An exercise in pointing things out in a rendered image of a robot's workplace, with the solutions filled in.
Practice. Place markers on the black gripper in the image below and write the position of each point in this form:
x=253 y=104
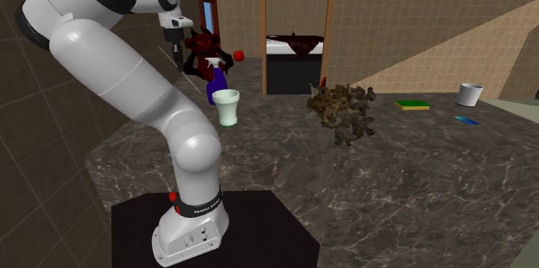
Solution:
x=172 y=35

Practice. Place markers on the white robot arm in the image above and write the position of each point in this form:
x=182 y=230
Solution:
x=126 y=90

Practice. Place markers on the dark red horned figure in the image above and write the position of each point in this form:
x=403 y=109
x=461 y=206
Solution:
x=205 y=44

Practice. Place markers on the purple spray bottle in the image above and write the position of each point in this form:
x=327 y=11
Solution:
x=216 y=79

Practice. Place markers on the red ball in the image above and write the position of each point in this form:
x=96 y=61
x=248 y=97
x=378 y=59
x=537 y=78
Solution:
x=239 y=56

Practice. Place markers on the pale green cup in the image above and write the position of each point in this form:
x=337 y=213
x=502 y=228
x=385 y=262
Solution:
x=226 y=107

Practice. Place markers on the dark cabinet with white top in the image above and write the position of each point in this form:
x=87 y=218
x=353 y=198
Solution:
x=290 y=73

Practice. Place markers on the small red object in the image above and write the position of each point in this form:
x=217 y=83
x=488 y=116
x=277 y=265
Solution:
x=323 y=81

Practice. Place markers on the brown dried leafy plant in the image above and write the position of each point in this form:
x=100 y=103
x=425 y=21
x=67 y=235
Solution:
x=343 y=109

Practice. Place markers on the black robot stand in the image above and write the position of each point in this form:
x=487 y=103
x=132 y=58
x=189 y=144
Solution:
x=261 y=233

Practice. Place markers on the green and yellow sponge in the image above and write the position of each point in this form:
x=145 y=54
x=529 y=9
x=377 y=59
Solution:
x=412 y=105

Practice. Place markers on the white cup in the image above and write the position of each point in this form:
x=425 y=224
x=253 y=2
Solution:
x=468 y=96

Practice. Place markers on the blue pen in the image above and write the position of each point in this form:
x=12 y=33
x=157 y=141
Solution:
x=466 y=120

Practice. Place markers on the wooden door frame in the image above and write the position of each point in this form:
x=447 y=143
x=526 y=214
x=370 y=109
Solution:
x=262 y=27

